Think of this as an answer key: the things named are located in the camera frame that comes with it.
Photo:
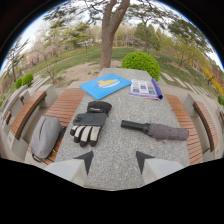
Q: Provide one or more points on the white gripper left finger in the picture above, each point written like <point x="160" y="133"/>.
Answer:
<point x="71" y="168"/>

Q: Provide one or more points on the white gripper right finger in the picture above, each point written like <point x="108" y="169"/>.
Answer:
<point x="156" y="167"/>

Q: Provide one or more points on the dark grey smartphone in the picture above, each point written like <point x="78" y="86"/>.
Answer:
<point x="89" y="118"/>

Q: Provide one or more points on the folded grey umbrella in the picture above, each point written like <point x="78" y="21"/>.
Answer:
<point x="156" y="130"/>

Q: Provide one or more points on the grey backpack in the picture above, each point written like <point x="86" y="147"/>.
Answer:
<point x="45" y="136"/>

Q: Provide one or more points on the black and grey glove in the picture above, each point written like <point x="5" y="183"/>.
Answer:
<point x="89" y="126"/>

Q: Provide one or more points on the wooden slat bench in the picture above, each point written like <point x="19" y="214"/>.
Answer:
<point x="50" y="113"/>
<point x="193" y="125"/>

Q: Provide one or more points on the purple printed brochure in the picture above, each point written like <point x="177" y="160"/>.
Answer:
<point x="146" y="88"/>

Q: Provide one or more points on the blue folder with yellow duck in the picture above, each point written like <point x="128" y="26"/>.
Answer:
<point x="104" y="85"/>

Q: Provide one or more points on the round green bush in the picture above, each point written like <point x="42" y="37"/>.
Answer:
<point x="141" y="63"/>

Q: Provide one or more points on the large tree trunk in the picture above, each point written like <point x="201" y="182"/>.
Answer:
<point x="108" y="33"/>

